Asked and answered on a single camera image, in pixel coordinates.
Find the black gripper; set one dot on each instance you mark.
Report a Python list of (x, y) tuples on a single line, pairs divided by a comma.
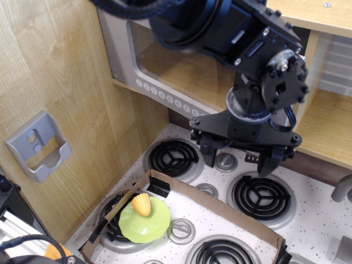
[(217, 131)]

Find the grey toy microwave door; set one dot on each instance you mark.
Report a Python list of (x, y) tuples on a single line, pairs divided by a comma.
[(189, 84)]

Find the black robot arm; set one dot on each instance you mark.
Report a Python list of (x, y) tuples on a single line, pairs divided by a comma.
[(259, 46)]

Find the hanging black toy spatula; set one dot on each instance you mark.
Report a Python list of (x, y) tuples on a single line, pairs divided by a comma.
[(251, 157)]

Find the grey back stove knob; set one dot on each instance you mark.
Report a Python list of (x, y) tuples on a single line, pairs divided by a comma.
[(225, 162)]

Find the grey stove knob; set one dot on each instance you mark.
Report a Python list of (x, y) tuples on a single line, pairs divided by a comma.
[(225, 162), (181, 231)]

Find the small grey middle knob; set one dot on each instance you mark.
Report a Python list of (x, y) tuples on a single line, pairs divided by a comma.
[(208, 189)]

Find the back right stove burner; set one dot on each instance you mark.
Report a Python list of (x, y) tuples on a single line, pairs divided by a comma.
[(269, 199)]

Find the stove burner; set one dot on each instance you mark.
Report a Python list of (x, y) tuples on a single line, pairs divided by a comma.
[(269, 199), (221, 249), (177, 158), (111, 236)]

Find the back left stove burner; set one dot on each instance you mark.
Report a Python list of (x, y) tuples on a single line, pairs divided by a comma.
[(177, 158)]

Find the front right stove burner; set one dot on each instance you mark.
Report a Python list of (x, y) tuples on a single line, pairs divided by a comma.
[(221, 249)]

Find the grey front stove knob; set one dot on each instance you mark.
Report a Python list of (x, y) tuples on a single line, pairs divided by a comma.
[(181, 231)]

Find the wooden kitchen shelf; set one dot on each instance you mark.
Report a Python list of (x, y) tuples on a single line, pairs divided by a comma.
[(323, 120)]

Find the yellow toy corn cob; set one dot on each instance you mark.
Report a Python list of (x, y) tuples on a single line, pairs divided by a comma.
[(142, 204)]

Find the brown cardboard barrier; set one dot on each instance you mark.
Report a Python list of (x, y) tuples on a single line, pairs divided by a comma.
[(209, 216)]

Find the grey toy faucet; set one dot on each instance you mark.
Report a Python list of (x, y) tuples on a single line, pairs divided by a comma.
[(342, 189)]

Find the green plastic plate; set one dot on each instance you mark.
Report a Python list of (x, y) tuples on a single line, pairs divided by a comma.
[(145, 229)]

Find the front left stove burner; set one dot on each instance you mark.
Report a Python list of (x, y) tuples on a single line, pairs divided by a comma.
[(111, 236)]

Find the orange toy food piece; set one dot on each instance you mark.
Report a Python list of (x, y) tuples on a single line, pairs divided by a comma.
[(53, 253)]

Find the grey wall phone holder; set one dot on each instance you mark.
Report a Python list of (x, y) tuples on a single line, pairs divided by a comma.
[(31, 139)]

